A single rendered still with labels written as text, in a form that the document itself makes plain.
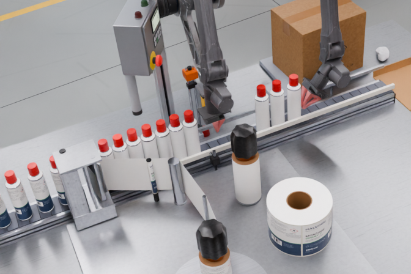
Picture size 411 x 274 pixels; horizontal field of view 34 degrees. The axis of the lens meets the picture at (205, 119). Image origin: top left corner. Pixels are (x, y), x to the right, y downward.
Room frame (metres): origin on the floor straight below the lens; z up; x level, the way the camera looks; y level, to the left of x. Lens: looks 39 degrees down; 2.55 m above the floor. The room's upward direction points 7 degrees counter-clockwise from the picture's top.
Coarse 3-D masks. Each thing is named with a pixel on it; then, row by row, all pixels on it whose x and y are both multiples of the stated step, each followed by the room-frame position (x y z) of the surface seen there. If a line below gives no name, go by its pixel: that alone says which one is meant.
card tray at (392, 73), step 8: (392, 64) 2.26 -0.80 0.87; (400, 64) 2.28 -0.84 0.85; (408, 64) 2.29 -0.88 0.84; (376, 72) 2.24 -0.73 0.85; (384, 72) 2.25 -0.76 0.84; (392, 72) 2.25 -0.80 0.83; (400, 72) 2.24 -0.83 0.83; (408, 72) 2.24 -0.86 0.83; (376, 80) 2.21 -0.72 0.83; (384, 80) 2.20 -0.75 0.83; (392, 80) 2.20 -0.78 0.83; (400, 80) 2.19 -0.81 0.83; (408, 80) 2.18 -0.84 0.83; (400, 88) 2.14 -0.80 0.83; (408, 88) 2.13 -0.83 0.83; (400, 96) 2.09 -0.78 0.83; (408, 96) 2.08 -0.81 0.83; (408, 104) 2.03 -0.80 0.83
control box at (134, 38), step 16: (128, 0) 1.97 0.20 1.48; (128, 16) 1.87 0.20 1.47; (144, 16) 1.86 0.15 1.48; (128, 32) 1.81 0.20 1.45; (144, 32) 1.80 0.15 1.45; (128, 48) 1.81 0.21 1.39; (144, 48) 1.80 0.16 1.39; (160, 48) 1.91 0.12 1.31; (128, 64) 1.82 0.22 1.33; (144, 64) 1.80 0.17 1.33
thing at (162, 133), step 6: (162, 120) 1.81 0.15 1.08; (156, 126) 1.80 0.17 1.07; (162, 126) 1.79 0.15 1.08; (156, 132) 1.80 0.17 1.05; (162, 132) 1.79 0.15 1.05; (168, 132) 1.80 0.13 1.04; (156, 138) 1.80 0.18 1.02; (162, 138) 1.78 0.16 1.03; (168, 138) 1.79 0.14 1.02; (162, 144) 1.78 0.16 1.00; (168, 144) 1.79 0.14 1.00; (162, 150) 1.78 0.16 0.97; (168, 150) 1.78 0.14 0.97; (162, 156) 1.78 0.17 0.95; (168, 156) 1.78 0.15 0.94
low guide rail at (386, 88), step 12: (360, 96) 2.02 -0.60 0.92; (372, 96) 2.03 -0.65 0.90; (324, 108) 1.97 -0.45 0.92; (336, 108) 1.98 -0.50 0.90; (288, 120) 1.93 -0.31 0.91; (300, 120) 1.93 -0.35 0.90; (264, 132) 1.89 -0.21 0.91; (228, 144) 1.84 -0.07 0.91; (192, 156) 1.80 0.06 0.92; (204, 156) 1.81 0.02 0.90
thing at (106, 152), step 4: (100, 140) 1.75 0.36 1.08; (104, 140) 1.75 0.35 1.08; (100, 144) 1.73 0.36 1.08; (104, 144) 1.73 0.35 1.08; (100, 148) 1.73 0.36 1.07; (104, 148) 1.73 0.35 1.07; (108, 148) 1.74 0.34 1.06; (100, 152) 1.73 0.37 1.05; (104, 152) 1.73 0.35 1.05; (108, 152) 1.73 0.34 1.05; (112, 152) 1.74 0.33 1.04; (100, 156) 1.72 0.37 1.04; (104, 156) 1.72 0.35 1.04; (108, 156) 1.72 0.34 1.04; (112, 156) 1.73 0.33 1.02
